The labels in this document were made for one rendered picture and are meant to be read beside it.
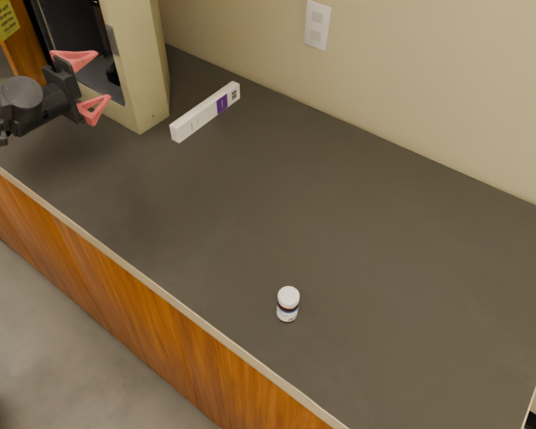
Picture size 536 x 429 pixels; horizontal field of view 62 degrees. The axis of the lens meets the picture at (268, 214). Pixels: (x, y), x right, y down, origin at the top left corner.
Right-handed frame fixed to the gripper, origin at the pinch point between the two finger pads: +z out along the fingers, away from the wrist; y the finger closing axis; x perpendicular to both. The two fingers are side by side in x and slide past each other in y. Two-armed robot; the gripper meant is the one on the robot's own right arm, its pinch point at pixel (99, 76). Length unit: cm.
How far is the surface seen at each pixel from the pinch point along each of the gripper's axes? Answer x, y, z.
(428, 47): -46, -1, 56
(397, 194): -55, -27, 35
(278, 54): -4, -17, 55
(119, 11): 9.4, 5.3, 14.5
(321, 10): -17, -1, 55
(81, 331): 36, -120, -21
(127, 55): 9.5, -4.6, 13.7
